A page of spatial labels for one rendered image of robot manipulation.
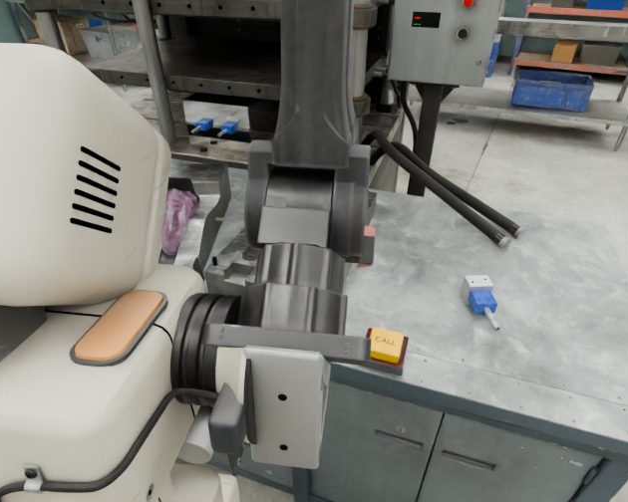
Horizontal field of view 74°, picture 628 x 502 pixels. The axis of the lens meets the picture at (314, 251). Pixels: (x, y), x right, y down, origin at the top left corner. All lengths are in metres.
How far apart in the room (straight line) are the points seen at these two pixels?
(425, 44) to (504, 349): 0.94
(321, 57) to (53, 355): 0.26
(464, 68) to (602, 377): 0.94
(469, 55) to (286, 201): 1.16
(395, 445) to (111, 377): 0.89
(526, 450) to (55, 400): 0.90
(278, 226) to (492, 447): 0.80
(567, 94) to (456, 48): 3.01
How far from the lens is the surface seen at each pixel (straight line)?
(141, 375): 0.28
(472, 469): 1.11
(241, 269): 0.90
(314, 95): 0.33
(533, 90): 4.38
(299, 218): 0.33
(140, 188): 0.33
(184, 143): 1.81
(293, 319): 0.30
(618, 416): 0.90
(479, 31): 1.45
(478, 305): 0.92
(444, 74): 1.47
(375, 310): 0.91
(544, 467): 1.07
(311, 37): 0.33
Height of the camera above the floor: 1.43
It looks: 36 degrees down
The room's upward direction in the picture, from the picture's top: straight up
